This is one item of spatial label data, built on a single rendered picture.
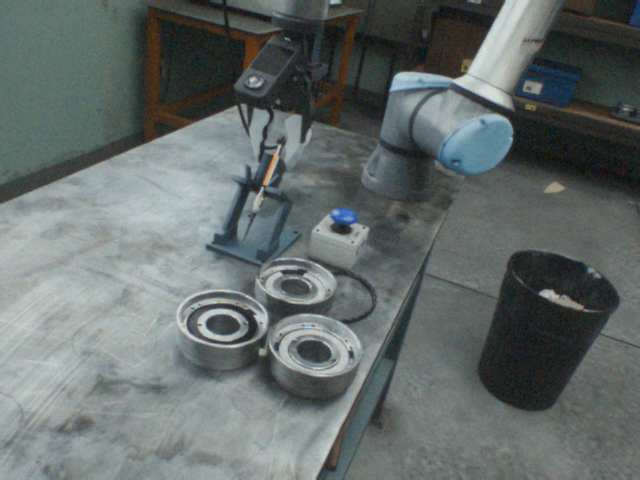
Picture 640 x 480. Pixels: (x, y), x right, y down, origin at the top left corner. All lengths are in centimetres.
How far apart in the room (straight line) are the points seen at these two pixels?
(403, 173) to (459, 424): 97
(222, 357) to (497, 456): 131
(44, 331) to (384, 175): 68
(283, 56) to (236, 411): 45
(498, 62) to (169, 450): 75
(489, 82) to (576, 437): 132
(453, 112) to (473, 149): 7
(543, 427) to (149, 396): 154
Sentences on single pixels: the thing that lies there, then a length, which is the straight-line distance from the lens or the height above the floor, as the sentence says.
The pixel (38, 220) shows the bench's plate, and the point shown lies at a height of 80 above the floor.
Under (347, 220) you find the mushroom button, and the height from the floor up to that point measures 87.
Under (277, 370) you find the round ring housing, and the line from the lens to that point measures 63.
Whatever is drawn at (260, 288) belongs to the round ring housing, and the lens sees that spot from 72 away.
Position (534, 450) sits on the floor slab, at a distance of 192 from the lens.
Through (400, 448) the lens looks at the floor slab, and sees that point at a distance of 174.
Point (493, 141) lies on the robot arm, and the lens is 100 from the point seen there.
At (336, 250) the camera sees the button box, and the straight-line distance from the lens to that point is 85.
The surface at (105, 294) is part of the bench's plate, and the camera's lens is 77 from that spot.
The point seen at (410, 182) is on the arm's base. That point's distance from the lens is 112.
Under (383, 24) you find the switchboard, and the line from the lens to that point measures 448.
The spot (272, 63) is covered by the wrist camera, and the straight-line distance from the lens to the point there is 78.
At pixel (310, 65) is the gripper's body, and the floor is 107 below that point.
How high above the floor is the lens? 125
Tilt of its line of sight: 29 degrees down
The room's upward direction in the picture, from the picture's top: 11 degrees clockwise
